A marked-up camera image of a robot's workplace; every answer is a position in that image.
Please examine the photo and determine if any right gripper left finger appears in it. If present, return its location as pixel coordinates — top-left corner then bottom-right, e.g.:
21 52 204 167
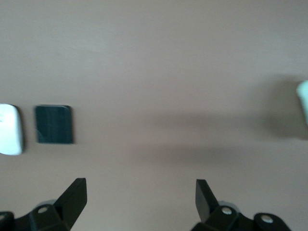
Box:
14 178 87 231

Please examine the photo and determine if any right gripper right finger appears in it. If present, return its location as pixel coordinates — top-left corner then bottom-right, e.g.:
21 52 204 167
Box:
191 179 256 231

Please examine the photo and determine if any small black square box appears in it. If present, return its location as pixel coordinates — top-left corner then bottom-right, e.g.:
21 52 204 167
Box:
35 104 74 145

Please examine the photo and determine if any white computer mouse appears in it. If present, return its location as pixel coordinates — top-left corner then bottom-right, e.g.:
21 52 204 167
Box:
0 103 25 156

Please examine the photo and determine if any green dinosaur plush toy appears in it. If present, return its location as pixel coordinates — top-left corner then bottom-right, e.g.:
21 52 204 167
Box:
295 80 308 126

